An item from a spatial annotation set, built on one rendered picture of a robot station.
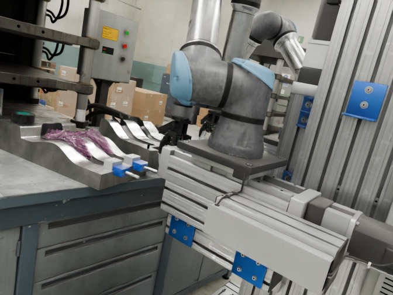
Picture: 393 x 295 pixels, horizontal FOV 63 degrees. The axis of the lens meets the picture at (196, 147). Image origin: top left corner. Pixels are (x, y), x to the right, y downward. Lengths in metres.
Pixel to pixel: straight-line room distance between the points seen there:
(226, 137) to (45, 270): 0.78
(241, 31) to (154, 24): 8.98
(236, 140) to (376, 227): 0.35
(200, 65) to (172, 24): 8.86
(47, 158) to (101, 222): 0.30
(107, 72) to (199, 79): 1.41
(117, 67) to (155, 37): 7.78
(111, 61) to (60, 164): 1.11
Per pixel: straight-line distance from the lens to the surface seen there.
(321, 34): 1.04
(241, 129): 0.81
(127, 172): 1.09
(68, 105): 5.82
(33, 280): 1.25
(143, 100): 5.92
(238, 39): 1.11
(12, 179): 1.12
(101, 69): 2.12
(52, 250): 1.25
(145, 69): 10.02
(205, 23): 0.91
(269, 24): 1.50
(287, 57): 1.52
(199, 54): 0.81
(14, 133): 1.33
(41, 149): 1.23
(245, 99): 0.80
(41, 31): 1.89
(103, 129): 1.56
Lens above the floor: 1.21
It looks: 12 degrees down
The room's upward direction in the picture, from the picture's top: 12 degrees clockwise
